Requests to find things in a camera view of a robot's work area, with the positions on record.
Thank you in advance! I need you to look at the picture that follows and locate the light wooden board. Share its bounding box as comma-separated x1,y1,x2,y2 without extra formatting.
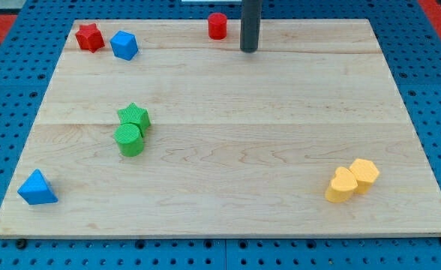
0,19,441,239

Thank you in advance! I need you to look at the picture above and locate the yellow heart block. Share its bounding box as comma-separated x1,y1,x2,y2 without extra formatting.
325,166,358,203

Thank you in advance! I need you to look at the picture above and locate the green star block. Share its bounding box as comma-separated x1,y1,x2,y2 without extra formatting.
117,103,151,137

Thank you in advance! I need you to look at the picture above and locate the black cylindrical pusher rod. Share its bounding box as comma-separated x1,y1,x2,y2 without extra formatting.
239,0,263,53

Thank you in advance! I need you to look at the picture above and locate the yellow hexagon block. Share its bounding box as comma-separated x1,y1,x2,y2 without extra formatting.
349,158,380,194

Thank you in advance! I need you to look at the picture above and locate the green cylinder block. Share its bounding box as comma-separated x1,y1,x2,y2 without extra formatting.
114,123,144,157

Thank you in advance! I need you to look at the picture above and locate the blue triangle block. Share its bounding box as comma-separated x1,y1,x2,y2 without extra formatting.
17,169,59,205

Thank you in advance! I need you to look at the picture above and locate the blue cube block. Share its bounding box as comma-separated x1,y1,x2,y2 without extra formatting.
110,31,139,61

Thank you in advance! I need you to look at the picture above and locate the red star block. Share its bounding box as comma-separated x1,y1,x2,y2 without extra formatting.
75,23,105,53

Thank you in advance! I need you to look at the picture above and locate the red cylinder block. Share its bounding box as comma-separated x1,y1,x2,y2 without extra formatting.
208,13,227,40

